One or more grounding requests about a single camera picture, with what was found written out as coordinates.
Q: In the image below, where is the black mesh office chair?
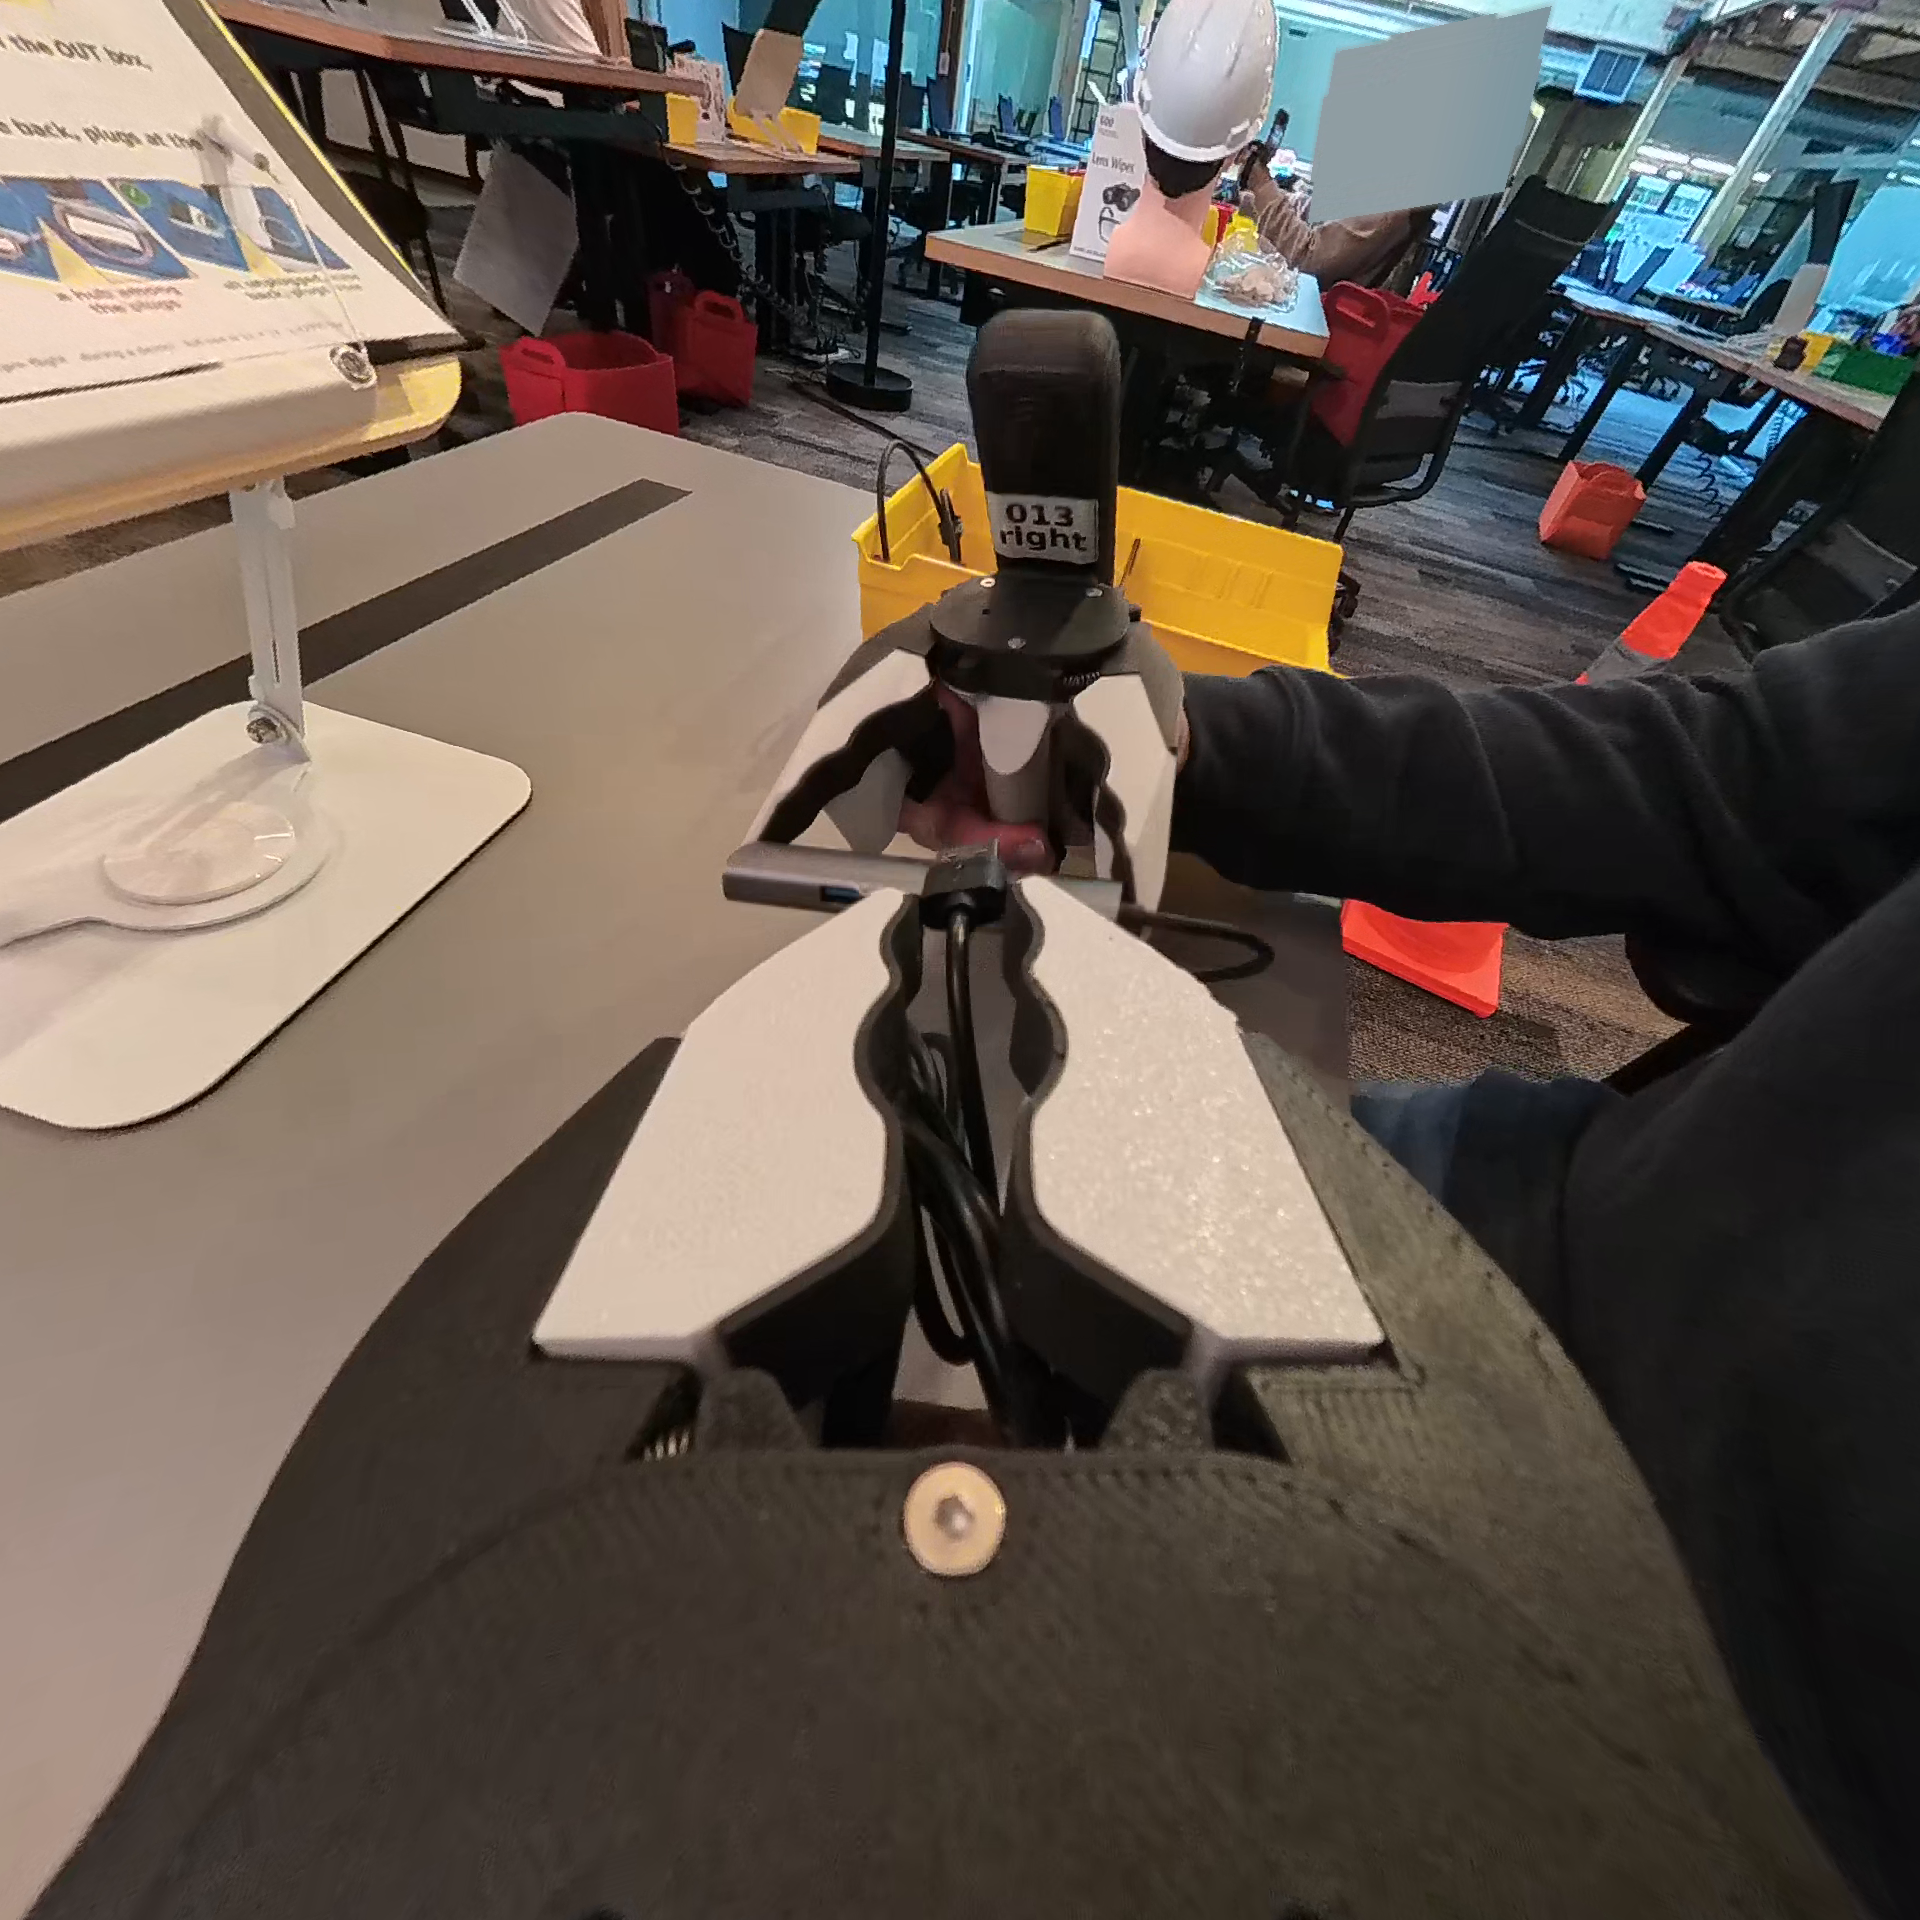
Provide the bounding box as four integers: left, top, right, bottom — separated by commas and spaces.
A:
1289, 171, 1614, 542

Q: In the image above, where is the wooden top desk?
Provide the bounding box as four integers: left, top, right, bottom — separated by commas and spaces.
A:
926, 218, 1333, 453
209, 0, 705, 339

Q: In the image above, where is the red plastic bin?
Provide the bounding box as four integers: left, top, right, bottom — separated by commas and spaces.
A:
497, 329, 680, 436
647, 269, 759, 406
1317, 276, 1432, 444

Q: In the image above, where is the dark grey usb hub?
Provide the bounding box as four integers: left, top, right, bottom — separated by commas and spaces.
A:
721, 840, 1126, 922

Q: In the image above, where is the orange traffic cone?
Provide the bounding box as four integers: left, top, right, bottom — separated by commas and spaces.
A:
1582, 560, 1724, 683

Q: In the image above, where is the long wooden desk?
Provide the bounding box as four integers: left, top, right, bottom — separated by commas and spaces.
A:
1558, 286, 1900, 496

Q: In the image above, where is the white hard hat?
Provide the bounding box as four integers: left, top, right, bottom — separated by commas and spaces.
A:
1132, 0, 1280, 161

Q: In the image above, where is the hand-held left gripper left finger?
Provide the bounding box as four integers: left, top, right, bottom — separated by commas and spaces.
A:
533, 885, 920, 1450

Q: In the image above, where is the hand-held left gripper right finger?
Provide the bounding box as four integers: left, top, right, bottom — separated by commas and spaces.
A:
1000, 881, 1389, 1450

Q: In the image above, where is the black tape strip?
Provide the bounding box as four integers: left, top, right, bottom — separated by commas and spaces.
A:
0, 480, 692, 818

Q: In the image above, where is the orange plastic bin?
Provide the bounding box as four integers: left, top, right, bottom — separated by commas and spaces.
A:
1540, 460, 1648, 560
1340, 897, 1509, 1019

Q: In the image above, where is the person's right hand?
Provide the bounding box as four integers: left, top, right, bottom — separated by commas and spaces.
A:
895, 682, 1065, 875

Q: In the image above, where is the white printed box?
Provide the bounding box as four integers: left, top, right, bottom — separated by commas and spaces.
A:
1068, 97, 1150, 265

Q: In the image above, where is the person's blue jeans leg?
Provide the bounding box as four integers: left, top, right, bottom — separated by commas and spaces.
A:
1350, 1067, 1592, 1202

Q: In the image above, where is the black usb cable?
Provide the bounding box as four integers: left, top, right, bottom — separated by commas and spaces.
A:
895, 840, 1073, 1451

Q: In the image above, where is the yellow plastic bin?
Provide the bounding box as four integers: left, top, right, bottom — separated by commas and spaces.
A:
852, 441, 1345, 682

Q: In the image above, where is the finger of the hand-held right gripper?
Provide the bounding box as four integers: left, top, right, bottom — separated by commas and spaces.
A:
743, 657, 961, 854
1048, 673, 1181, 890

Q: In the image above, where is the grey hanging sheet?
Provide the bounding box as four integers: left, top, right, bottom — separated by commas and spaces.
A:
454, 142, 579, 337

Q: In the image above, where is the pink mannequin head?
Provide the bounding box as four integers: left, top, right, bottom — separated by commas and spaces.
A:
1103, 142, 1215, 289

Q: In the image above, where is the printed instruction sheet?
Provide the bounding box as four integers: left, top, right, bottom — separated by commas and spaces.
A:
0, 0, 459, 406

